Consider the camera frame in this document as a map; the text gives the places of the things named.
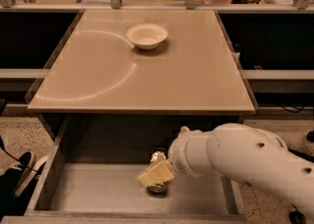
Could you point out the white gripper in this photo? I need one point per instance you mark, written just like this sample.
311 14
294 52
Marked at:
181 153

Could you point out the crushed orange can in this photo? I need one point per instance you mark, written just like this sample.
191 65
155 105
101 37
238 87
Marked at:
159 186

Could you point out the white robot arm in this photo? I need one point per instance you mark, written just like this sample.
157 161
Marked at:
249 156

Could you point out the open grey drawer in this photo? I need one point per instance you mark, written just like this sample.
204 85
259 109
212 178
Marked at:
90 177

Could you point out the beige counter cabinet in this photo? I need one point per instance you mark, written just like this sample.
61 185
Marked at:
193 72

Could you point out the white bowl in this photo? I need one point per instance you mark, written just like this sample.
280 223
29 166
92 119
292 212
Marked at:
147 36

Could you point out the black and white sneaker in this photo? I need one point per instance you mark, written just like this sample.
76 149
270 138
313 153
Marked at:
27 171

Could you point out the black office chair base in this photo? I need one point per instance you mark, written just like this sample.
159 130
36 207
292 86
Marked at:
296 217

